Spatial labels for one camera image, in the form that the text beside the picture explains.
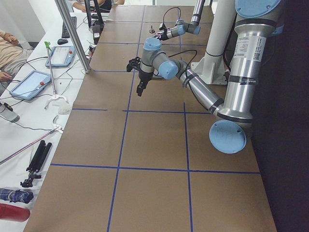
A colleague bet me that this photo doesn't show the folded blue umbrella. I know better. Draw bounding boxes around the folded blue umbrella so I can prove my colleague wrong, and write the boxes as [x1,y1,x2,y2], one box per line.
[0,188,34,204]

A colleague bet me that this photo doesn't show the striped grabber stick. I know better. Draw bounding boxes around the striped grabber stick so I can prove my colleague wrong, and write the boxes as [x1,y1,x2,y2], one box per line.
[0,115,63,165]

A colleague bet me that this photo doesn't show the near teach pendant tablet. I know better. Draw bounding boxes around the near teach pendant tablet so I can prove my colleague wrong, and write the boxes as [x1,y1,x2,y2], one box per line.
[10,71,51,101]

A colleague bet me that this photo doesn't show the seated person beige shirt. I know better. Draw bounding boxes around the seated person beige shirt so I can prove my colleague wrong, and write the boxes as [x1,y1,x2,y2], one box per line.
[0,30,33,95]

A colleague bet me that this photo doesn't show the far teach pendant tablet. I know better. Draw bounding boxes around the far teach pendant tablet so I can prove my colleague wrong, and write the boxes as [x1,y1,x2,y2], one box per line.
[49,46,76,68]

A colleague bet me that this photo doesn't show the grey bottle on side table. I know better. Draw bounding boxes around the grey bottle on side table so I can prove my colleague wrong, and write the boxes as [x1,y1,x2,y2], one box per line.
[0,103,20,122]

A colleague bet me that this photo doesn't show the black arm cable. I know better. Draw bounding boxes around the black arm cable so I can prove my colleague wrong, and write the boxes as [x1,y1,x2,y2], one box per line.
[162,6,182,25]
[169,49,198,71]

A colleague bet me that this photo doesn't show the black folded tripod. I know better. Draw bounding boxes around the black folded tripod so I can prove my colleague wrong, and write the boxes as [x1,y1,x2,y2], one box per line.
[20,140,52,188]

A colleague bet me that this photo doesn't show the black keyboard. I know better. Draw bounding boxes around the black keyboard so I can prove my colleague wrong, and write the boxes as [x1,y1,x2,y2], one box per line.
[61,16,78,39]

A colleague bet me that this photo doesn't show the clear glass sauce bottle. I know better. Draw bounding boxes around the clear glass sauce bottle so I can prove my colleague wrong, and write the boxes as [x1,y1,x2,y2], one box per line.
[149,25,156,38]

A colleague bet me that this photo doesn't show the teach pendant tablet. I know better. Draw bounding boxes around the teach pendant tablet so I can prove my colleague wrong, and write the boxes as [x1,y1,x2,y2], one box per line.
[49,46,76,68]
[10,71,51,101]

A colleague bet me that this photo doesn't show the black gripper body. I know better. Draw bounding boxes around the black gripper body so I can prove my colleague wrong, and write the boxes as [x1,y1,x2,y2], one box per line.
[126,57,153,89]
[154,23,170,41]

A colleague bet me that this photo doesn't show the grabber stick green handle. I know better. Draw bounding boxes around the grabber stick green handle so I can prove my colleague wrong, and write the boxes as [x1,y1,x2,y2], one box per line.
[44,41,69,110]

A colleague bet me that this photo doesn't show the aluminium frame post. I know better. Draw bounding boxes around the aluminium frame post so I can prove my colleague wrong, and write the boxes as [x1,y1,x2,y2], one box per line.
[55,0,91,73]

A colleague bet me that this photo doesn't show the black computer mouse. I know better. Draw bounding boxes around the black computer mouse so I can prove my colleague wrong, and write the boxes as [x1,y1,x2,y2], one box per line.
[57,38,68,45]

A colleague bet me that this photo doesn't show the red cylinder bottle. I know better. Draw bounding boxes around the red cylinder bottle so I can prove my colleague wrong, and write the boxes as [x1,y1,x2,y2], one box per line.
[0,203,30,222]

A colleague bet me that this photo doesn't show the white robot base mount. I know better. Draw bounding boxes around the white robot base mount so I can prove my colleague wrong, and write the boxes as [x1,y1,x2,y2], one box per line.
[191,0,236,85]

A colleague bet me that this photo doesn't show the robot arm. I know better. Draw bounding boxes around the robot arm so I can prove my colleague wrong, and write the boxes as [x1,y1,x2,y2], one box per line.
[153,0,205,41]
[126,0,285,154]

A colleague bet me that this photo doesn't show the crumpled white cloth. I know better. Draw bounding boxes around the crumpled white cloth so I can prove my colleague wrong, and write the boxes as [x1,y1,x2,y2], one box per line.
[52,100,72,115]

